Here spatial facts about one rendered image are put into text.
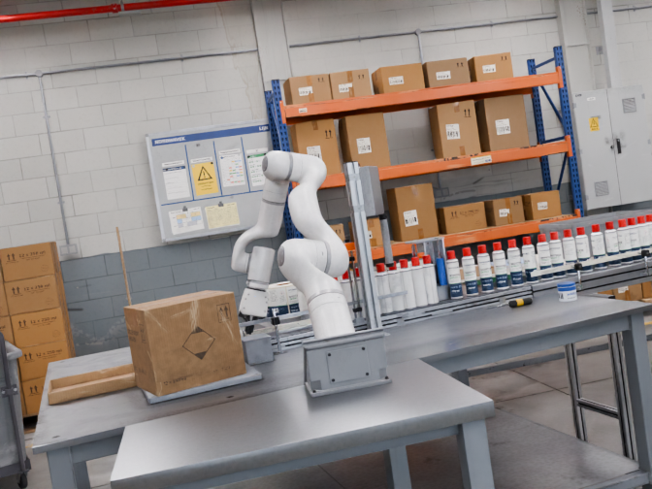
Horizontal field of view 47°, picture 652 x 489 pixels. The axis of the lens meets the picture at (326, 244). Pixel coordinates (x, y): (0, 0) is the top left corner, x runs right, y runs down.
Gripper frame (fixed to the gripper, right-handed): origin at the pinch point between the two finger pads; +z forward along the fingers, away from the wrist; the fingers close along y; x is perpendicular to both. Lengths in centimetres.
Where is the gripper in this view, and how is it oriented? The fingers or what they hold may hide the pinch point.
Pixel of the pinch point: (249, 328)
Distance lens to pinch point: 287.5
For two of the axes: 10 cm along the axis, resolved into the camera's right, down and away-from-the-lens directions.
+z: -1.8, 9.8, -0.6
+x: -3.2, 0.0, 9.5
